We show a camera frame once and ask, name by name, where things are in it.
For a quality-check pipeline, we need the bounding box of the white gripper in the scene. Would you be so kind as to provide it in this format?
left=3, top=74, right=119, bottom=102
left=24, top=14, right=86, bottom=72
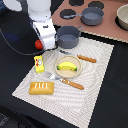
left=33, top=19, right=56, bottom=50

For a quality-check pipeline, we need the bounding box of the red toy tomato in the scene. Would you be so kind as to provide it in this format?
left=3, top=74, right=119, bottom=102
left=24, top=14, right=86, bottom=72
left=35, top=40, right=43, bottom=49

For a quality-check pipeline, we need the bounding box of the grey pot with handles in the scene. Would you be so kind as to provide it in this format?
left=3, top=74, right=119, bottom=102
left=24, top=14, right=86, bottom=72
left=56, top=26, right=83, bottom=49

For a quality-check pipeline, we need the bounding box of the yellow toy box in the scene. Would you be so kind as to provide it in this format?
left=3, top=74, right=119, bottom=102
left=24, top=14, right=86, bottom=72
left=34, top=56, right=44, bottom=73

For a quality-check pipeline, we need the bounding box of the yellow toy banana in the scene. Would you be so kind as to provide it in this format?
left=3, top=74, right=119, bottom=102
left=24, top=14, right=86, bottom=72
left=57, top=62, right=77, bottom=71

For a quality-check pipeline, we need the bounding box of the grey saucepan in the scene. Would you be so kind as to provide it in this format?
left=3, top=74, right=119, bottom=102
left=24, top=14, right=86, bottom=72
left=63, top=7, right=105, bottom=27

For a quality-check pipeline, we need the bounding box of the toy bread loaf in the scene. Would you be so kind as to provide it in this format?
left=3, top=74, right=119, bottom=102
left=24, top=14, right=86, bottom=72
left=29, top=82, right=54, bottom=95

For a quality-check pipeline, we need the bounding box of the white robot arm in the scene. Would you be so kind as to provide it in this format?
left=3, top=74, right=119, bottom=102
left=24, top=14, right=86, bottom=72
left=3, top=0, right=56, bottom=50

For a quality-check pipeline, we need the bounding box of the beige round plate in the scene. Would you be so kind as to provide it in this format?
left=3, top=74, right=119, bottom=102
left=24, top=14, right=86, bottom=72
left=55, top=55, right=83, bottom=79

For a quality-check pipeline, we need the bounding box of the pink toy stove top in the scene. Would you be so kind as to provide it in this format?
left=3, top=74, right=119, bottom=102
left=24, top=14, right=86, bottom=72
left=52, top=0, right=128, bottom=43

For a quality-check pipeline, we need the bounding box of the white bowl on stove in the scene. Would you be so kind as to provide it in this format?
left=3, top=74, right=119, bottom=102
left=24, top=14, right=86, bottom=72
left=117, top=4, right=128, bottom=30

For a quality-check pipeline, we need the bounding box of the white woven placemat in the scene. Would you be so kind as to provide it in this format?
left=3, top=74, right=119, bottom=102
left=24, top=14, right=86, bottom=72
left=12, top=37, right=113, bottom=128

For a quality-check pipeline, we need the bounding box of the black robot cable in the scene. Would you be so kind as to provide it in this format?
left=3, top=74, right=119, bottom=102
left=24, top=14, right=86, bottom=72
left=0, top=28, right=46, bottom=57

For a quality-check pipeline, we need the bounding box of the fork with wooden handle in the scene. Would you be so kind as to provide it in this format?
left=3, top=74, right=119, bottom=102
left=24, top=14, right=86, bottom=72
left=44, top=72, right=84, bottom=90

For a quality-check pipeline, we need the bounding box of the knife with wooden handle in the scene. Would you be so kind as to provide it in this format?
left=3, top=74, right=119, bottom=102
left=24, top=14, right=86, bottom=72
left=58, top=50, right=97, bottom=63

